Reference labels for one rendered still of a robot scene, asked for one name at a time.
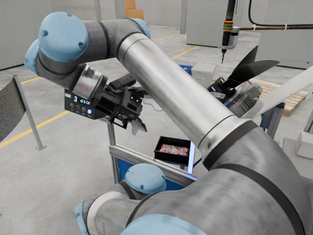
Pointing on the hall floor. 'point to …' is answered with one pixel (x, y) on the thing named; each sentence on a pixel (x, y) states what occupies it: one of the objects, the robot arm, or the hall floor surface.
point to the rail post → (114, 169)
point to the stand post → (275, 119)
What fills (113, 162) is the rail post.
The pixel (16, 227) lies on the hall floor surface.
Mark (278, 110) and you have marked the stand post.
